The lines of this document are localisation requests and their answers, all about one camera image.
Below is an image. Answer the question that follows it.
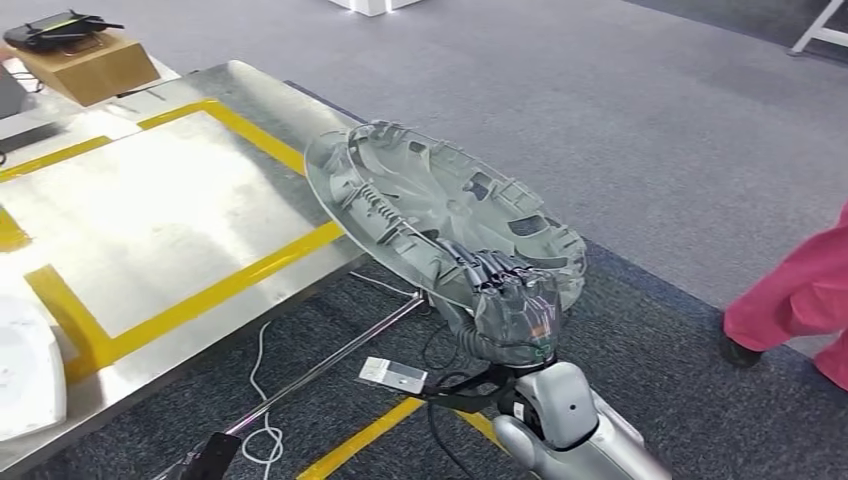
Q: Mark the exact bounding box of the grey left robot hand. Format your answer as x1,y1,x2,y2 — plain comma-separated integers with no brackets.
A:
180,431,243,480

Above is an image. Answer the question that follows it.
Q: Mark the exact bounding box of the black wireless router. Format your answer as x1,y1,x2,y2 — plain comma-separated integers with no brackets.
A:
3,8,126,54

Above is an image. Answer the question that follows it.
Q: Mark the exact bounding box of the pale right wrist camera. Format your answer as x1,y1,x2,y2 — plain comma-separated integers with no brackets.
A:
358,356,429,396

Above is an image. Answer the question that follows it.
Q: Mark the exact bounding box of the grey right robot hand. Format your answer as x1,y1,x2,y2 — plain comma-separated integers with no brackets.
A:
433,238,564,369

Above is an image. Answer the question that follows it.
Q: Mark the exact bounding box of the person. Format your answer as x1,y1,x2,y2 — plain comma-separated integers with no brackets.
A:
718,201,848,392

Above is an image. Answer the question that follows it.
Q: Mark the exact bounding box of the stainless steel workbench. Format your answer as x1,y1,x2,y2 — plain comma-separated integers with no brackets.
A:
0,59,429,480

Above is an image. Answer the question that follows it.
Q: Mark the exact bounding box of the white plastic cover panel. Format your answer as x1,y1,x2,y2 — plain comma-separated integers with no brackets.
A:
0,291,68,443

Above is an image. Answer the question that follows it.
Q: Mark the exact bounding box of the large yellow bench tape outline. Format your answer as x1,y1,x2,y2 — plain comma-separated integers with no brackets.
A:
0,97,347,387

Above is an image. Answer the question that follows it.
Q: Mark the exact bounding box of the brown cardboard box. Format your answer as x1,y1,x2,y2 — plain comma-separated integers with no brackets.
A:
14,29,162,107

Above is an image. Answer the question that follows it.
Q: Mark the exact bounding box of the white metal frame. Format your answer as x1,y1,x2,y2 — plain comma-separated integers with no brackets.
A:
788,0,848,58

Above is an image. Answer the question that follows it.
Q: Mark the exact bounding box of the grey plastic wheel cover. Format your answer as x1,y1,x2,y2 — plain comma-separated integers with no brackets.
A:
303,119,589,313

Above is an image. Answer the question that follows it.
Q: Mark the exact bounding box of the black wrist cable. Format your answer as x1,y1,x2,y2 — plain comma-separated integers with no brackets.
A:
427,400,475,480

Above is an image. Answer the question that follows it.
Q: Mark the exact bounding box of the black camera bracket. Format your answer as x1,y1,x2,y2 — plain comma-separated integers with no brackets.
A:
420,367,525,415

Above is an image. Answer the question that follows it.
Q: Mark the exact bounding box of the yellow floor tape outline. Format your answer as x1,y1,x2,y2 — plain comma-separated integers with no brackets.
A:
296,396,511,480

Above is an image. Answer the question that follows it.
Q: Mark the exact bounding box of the white looped floor cable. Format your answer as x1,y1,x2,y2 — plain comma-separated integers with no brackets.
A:
239,270,420,480

